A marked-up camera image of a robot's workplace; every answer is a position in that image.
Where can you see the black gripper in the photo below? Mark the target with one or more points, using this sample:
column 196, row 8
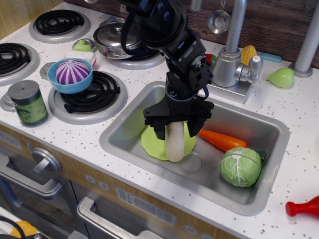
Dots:
column 179, row 103

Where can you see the cream detergent bottle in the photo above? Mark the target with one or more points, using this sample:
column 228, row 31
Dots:
column 174, row 141

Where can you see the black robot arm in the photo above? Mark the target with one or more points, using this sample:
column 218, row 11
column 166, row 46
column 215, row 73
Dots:
column 163, row 25

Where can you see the light green plate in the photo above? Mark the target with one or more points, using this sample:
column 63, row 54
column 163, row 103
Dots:
column 155, row 147

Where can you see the orange toy carrot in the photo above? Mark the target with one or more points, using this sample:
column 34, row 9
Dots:
column 222, row 141

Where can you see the silver toy faucet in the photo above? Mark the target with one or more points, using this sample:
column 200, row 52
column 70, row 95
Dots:
column 233, row 80

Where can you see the green toy cabbage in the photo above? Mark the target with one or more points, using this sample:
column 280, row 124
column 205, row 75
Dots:
column 240, row 167

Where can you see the red toy chili pepper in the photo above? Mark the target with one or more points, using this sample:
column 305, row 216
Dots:
column 211, row 59

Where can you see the front right stove burner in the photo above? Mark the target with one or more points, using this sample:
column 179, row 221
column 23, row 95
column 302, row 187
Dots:
column 103, row 99

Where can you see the yellow toy corn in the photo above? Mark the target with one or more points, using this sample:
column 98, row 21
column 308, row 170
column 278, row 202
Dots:
column 247, row 53

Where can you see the blue bowl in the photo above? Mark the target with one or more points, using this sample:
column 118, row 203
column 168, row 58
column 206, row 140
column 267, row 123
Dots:
column 72, row 88

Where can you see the hanging silver ladle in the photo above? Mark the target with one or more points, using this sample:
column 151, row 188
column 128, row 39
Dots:
column 219, row 21

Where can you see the light blue toy utensil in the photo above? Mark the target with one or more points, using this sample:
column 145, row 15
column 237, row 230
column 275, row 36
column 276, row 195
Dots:
column 269, row 57

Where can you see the white toy sponge block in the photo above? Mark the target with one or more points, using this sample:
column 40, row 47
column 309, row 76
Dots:
column 84, row 55

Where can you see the silver pot with lid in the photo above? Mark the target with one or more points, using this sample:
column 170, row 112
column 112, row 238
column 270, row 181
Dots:
column 108, row 39

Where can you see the green toy pear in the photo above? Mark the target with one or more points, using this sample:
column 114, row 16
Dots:
column 282, row 78

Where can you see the purple striped onion ball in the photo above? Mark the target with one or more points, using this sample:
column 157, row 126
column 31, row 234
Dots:
column 72, row 71

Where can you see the small green toy vegetable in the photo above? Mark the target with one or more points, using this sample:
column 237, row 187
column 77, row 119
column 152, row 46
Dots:
column 82, row 46

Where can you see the silver oven knob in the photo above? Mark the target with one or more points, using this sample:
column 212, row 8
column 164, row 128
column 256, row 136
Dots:
column 45, row 161

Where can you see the green label tin can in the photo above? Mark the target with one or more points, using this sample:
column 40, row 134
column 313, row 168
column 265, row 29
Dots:
column 28, row 102

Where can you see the red toy bottle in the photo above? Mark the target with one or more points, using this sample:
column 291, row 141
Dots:
column 310, row 208

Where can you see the back left stove burner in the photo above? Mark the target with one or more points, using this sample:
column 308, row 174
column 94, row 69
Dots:
column 59, row 26

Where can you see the front left stove burner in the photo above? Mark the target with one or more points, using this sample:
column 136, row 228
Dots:
column 17, row 61

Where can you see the yellow black object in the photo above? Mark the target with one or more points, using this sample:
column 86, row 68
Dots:
column 21, row 229

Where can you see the silver dishwasher handle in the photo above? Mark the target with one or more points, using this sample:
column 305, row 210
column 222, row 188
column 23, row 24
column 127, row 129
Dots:
column 84, row 211

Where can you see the silver oven door handle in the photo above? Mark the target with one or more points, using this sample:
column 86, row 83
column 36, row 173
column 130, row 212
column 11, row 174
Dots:
column 48, row 191

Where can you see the grey support post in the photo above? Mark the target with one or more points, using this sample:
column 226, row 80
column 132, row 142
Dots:
column 302, row 66

